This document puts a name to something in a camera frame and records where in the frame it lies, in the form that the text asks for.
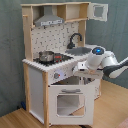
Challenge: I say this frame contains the oven door with window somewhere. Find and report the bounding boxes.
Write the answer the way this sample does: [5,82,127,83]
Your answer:
[49,85,95,125]

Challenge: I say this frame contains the black toy faucet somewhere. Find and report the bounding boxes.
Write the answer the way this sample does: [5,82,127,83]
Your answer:
[66,32,83,50]

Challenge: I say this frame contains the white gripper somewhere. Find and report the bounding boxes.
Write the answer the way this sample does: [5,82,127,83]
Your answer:
[73,61,103,79]

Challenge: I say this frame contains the grey sink basin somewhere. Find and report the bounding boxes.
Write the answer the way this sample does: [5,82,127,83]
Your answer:
[66,47,91,56]

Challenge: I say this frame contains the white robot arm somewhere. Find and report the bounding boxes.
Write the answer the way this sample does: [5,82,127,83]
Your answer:
[73,47,128,79]

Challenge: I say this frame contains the grey range hood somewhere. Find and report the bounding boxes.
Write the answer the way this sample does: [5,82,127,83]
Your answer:
[35,5,64,27]

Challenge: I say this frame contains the wooden toy kitchen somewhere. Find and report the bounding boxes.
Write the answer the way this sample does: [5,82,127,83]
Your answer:
[20,1,107,128]

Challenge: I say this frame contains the black stovetop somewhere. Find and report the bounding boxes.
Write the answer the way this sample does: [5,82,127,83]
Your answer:
[34,53,71,66]

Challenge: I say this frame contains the silver cooking pot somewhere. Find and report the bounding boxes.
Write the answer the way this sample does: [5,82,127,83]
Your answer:
[39,51,54,62]

